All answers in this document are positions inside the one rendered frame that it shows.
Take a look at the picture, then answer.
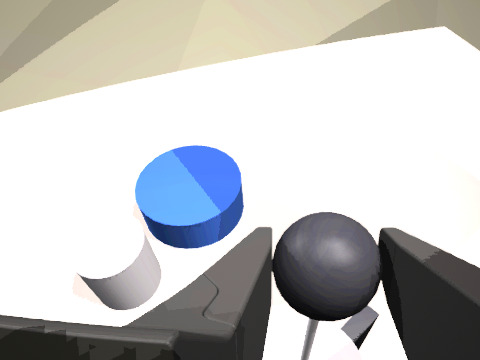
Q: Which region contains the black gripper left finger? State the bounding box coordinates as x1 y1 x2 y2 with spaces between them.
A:
0 227 272 360

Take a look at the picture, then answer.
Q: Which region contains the grey cylinder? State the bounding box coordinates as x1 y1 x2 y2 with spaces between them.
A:
68 212 161 311

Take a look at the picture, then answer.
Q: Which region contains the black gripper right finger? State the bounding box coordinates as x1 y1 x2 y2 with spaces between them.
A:
377 227 480 360

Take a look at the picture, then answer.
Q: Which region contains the glass coffee press with plunger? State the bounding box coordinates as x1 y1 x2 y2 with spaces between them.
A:
263 212 383 360

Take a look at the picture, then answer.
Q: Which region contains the blue short cylinder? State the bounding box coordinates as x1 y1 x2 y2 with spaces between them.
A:
133 145 244 249

